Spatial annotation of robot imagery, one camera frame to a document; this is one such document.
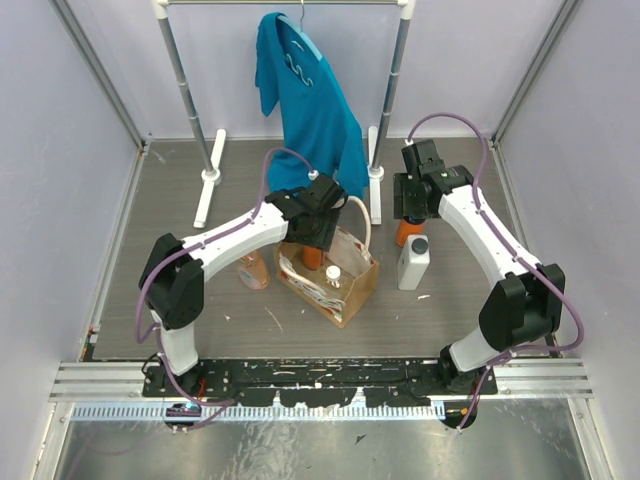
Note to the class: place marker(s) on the white slotted cable duct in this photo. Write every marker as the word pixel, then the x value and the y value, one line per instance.
pixel 161 410

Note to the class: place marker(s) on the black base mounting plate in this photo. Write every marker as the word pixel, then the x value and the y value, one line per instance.
pixel 314 383

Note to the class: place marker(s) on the aluminium frame post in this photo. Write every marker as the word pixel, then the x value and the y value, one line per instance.
pixel 559 23
pixel 89 55

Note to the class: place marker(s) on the white bottle grey cap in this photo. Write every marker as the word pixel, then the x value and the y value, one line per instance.
pixel 413 262

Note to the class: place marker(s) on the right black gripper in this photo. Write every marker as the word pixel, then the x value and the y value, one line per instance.
pixel 402 204

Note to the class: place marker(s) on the clothes hanger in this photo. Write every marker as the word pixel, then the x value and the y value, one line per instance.
pixel 299 23

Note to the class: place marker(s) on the right aluminium frame post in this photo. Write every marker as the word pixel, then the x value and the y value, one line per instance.
pixel 559 23

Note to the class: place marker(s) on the aluminium front rail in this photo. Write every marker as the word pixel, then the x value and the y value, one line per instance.
pixel 536 377

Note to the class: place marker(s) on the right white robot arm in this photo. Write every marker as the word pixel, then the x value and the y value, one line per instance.
pixel 523 304

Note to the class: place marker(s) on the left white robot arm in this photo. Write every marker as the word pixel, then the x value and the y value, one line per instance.
pixel 173 280

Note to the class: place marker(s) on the teal t-shirt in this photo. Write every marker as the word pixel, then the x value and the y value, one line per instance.
pixel 317 122

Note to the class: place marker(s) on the metal clothes rack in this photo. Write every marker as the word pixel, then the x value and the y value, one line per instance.
pixel 211 157

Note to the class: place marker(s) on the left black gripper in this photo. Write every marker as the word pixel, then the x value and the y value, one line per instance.
pixel 320 236

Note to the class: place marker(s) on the pink cap peach bottle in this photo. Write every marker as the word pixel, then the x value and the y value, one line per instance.
pixel 253 272

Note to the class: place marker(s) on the blue orange pump bottle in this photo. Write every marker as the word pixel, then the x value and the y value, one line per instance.
pixel 312 258

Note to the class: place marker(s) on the white cap clear bottle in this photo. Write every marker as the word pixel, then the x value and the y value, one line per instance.
pixel 336 282

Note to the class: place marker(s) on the blue orange spray bottle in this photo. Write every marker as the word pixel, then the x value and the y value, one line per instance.
pixel 407 227

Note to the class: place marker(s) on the left aluminium frame post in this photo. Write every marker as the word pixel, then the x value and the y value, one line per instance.
pixel 89 55

